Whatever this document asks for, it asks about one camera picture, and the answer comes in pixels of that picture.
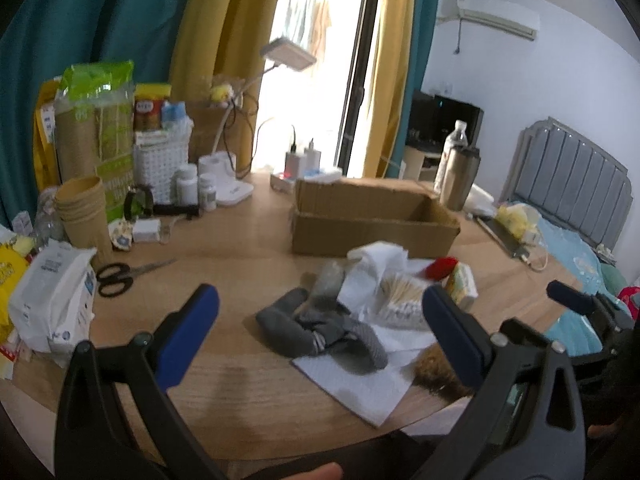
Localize brown fuzzy scrubber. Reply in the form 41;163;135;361
414;344;473;402

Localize red plush ball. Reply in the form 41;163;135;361
424;256;459;282

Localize white paper towel sheet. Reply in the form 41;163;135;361
292;325;436;427

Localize bag of cotton swabs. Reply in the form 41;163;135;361
372;273;430;330

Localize white cloth towel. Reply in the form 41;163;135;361
337;242;434;321

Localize grey socks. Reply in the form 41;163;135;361
255;261;388;372

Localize person's hand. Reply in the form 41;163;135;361
283;463;344;480

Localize blue patterned bed blanket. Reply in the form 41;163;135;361
538;219;631;356

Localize black smartphone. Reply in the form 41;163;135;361
475;217;529;262

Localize yellow plastic bag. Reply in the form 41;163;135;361
495;203;541;246

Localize grey padded headboard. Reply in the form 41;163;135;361
500;117;634;249

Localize white wet wipes pack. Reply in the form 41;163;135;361
9;240;96;358

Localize white plastic food container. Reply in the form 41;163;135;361
463;184;497;218

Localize black scissors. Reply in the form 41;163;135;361
96;259;176;298

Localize steel tumbler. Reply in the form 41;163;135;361
439;145;480;211

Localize clear water bottle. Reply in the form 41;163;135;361
434;120;469;194

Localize small white plug adapter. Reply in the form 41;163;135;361
132;219;162;244

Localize white computer desk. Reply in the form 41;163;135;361
399;145;440;182

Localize black computer monitor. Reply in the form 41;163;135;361
406;90;484;153

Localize stack of paper cups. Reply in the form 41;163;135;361
54;176;113;271

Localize brown cardboard box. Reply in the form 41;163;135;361
291;178;461;258

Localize white pill bottle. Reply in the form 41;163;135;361
198;172;217;211
176;162;198;206

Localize white desk lamp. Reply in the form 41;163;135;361
198;36;317;207

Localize white plastic basket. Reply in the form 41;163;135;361
134;130;190;204

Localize white air conditioner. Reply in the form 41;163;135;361
436;0;540;41

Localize yellow curtain right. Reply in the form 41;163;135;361
362;0;414;178

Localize yellow curtain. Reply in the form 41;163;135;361
362;0;414;178
169;0;277;162

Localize white power strip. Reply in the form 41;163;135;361
269;167;343;194

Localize green paper cup package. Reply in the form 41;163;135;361
54;60;134;221

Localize red yellow snack can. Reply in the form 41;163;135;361
134;82;171;132

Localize teal curtain right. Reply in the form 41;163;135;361
384;0;439;178

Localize teal curtain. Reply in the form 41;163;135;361
384;0;439;178
1;0;186;226

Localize yellow curtain left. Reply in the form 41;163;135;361
169;0;277;162

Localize teal curtain left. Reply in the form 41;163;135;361
1;0;186;226

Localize white charger with black cable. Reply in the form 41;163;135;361
284;131;306;180

